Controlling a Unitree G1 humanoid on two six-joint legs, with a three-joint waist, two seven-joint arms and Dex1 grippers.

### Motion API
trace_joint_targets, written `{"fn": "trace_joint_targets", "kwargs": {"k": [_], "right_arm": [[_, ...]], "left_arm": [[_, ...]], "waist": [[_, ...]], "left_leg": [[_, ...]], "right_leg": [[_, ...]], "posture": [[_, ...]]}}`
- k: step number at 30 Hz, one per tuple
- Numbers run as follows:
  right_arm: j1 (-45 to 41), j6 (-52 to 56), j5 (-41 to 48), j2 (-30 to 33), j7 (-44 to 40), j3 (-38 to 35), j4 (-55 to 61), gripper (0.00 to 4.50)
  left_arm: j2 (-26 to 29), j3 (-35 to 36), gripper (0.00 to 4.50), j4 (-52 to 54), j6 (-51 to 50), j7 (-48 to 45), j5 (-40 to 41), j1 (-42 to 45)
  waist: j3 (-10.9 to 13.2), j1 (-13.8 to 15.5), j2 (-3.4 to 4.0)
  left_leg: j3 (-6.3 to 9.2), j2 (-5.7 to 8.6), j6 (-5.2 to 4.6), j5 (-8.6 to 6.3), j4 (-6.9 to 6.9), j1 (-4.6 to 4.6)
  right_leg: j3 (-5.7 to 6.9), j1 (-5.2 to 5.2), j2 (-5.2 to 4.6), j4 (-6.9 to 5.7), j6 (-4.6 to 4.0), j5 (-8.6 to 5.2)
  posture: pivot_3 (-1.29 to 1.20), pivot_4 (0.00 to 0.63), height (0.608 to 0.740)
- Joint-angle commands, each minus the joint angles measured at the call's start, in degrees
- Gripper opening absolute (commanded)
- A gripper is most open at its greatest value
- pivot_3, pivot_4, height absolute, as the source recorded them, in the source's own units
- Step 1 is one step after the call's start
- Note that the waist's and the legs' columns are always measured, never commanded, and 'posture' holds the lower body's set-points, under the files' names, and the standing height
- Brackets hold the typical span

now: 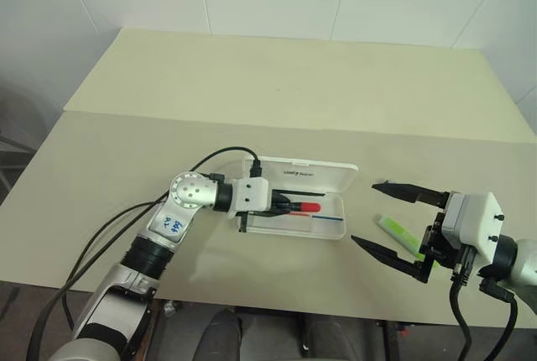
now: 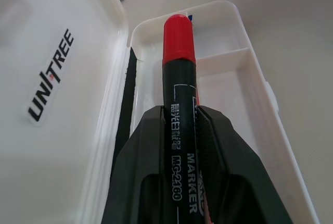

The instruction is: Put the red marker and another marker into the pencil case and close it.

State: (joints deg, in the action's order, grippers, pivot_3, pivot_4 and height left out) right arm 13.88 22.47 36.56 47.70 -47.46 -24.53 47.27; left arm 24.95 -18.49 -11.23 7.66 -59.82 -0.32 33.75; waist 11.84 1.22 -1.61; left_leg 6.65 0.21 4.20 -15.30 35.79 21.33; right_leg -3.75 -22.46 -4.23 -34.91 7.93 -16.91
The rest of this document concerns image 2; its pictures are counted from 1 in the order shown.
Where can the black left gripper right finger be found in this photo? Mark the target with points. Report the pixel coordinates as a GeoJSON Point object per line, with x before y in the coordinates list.
{"type": "Point", "coordinates": [234, 156]}

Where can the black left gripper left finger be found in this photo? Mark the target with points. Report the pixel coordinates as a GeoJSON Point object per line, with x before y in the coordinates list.
{"type": "Point", "coordinates": [140, 151]}

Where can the red cap black marker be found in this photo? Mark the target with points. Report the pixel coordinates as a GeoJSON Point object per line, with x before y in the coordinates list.
{"type": "Point", "coordinates": [179, 83]}

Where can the white plastic pencil case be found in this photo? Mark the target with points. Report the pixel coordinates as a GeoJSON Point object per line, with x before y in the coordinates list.
{"type": "Point", "coordinates": [65, 156]}

